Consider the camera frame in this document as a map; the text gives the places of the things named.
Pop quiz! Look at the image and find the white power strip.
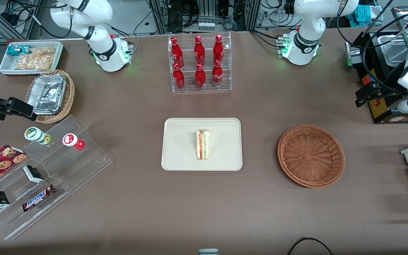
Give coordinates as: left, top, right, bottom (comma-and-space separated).
197, 21, 216, 32

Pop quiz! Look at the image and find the snickers chocolate bar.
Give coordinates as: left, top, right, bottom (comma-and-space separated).
22, 185, 56, 212

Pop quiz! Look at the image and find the round brown wicker basket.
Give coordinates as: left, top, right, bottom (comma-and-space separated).
277, 124, 345, 188

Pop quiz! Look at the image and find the teal snack packet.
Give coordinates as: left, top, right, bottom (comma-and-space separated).
6, 45, 31, 56

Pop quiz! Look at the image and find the black food warmer machine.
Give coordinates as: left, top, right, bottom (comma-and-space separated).
345, 5, 408, 124

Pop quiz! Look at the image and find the cream rectangular tray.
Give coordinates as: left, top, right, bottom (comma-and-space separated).
161, 118, 243, 171

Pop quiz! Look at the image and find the clear bag of crackers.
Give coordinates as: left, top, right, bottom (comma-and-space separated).
15, 48, 56, 70

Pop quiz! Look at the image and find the red cola bottle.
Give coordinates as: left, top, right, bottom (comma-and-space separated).
213, 34, 224, 65
170, 37, 185, 68
172, 63, 186, 90
212, 59, 223, 87
195, 63, 206, 89
194, 35, 205, 66

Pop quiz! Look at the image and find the red-lid drink bottle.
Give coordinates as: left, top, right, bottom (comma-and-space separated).
62, 133, 85, 151

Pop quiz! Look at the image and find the triangle sandwich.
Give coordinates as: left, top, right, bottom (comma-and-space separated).
195, 129, 210, 160

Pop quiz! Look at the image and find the aluminium foil container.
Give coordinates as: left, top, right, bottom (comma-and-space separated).
27, 74, 67, 115

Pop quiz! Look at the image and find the green-lid white drink bottle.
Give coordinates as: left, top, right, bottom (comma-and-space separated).
24, 126, 52, 145

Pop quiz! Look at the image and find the aluminium frame rack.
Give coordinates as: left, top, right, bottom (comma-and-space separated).
147, 0, 261, 34

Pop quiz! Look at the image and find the clear acrylic bottle rack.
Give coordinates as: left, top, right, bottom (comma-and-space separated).
168, 32, 232, 94

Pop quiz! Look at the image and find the white rectangular snack bin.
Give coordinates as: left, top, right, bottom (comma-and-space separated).
0, 41, 64, 76

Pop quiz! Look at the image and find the steel warmer pan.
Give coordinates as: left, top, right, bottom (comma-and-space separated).
378, 34, 408, 67

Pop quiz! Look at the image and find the black cable loop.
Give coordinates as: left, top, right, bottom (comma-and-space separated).
287, 237, 334, 255

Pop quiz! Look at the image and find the clear acrylic stepped shelf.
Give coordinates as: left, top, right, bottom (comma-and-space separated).
0, 115, 113, 240

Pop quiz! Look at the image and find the oval tan wicker basket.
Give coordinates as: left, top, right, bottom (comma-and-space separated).
25, 69, 75, 124

